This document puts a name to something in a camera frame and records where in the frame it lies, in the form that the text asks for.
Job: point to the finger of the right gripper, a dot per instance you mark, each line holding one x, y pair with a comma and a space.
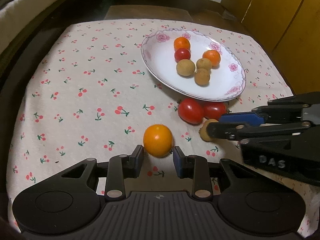
238, 131
279, 111

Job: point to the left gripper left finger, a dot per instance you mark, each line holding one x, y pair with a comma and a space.
117, 169

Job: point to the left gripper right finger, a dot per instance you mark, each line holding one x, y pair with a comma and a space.
201, 172

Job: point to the oblong red tomato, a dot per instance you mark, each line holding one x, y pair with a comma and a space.
214, 110

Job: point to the large tan longan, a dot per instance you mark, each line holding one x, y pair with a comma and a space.
203, 130

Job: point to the red tomato with calyx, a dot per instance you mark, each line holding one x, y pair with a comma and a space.
190, 111

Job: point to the smooth orange fruit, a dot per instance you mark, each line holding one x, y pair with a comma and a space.
158, 140

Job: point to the round red cherry tomato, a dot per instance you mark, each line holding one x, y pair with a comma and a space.
182, 54

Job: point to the mandarin orange with stem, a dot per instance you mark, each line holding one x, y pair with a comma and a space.
181, 43

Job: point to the white floral plate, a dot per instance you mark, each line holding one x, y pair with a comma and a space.
227, 80

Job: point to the brown wooden wardrobe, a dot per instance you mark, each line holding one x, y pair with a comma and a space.
288, 30

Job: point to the brown wooden stool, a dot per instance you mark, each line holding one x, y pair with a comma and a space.
116, 12

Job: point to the beige mattress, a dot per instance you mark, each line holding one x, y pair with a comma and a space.
16, 15

